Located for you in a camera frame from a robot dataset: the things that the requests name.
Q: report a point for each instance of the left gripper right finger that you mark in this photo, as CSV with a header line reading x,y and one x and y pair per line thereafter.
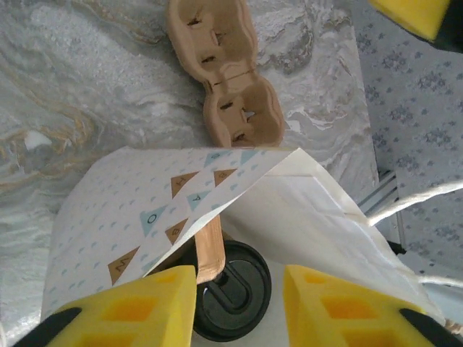
x,y
343,318

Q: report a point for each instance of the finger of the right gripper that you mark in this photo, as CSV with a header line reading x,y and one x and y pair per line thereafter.
x,y
412,14

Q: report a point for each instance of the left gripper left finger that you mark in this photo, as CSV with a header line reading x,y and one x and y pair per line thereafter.
x,y
126,318

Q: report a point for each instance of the white printed paper bag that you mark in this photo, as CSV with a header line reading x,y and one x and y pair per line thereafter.
x,y
108,217

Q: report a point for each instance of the aluminium side rail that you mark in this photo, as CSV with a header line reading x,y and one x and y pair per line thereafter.
x,y
385,188

